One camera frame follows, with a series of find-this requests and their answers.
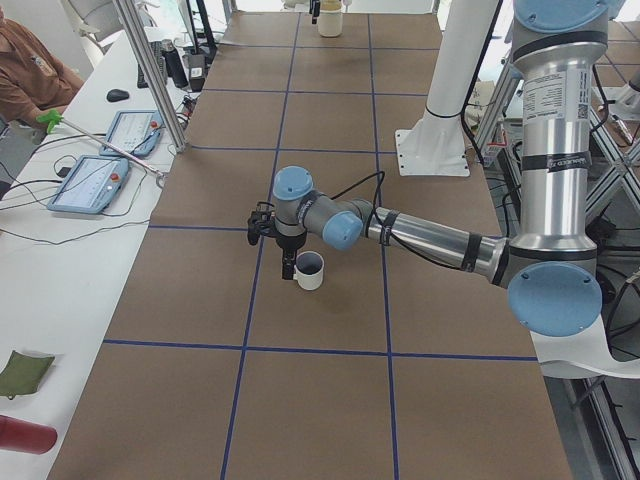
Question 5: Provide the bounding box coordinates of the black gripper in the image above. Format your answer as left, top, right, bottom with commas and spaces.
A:
276, 232, 306, 280

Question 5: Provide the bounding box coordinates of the metal rod green handle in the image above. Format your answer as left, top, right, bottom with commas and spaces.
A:
36, 109, 168, 189

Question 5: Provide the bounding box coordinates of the blue teach pendant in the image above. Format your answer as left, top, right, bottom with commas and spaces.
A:
105, 110, 164, 158
47, 155, 130, 215

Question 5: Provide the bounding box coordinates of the white chair seat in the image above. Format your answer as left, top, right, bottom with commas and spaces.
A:
530, 316, 640, 379

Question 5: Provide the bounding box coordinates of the person in brown shirt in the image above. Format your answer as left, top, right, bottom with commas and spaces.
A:
1, 16, 84, 131

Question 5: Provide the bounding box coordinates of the red cylinder bottle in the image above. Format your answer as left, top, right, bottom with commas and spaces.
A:
1, 415, 58, 455

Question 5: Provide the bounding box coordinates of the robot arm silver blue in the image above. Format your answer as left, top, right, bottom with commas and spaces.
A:
248, 1, 621, 337

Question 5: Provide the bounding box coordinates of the black water bottle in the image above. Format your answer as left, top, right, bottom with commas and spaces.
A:
162, 43, 188, 88

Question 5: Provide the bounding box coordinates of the aluminium frame post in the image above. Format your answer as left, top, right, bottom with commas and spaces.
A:
113, 0, 186, 153

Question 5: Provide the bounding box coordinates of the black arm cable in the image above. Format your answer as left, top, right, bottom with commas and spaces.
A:
332, 170, 387, 216

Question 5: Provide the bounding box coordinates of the upper blue teach pendant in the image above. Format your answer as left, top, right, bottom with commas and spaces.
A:
105, 110, 164, 158

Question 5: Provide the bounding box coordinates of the black keyboard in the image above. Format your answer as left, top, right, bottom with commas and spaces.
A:
136, 40, 169, 90

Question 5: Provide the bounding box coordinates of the cream cylindrical container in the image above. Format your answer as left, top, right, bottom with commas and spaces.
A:
317, 0, 343, 38

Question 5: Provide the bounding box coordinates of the black computer mouse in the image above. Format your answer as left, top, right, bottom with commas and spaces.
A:
106, 89, 130, 103

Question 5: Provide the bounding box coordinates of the green cloth pouch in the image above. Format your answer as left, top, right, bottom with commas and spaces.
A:
1, 351, 55, 400

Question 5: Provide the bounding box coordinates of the lower blue teach pendant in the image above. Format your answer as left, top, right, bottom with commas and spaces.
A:
47, 155, 130, 215

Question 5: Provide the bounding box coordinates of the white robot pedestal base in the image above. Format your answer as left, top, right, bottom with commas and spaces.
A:
395, 0, 501, 177

